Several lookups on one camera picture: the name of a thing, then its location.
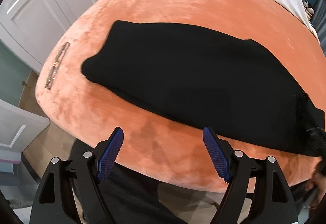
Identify black pants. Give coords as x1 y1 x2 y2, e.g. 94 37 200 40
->
81 21 325 157

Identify grey curtain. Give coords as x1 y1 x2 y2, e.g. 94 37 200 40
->
311 0 326 54

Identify orange plush bed blanket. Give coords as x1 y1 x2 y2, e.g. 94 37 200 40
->
36 0 325 193

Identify plush toys by bed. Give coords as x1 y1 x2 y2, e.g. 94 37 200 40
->
303 0 314 20

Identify white panelled wardrobe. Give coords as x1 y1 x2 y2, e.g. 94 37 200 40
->
0 0 139 163

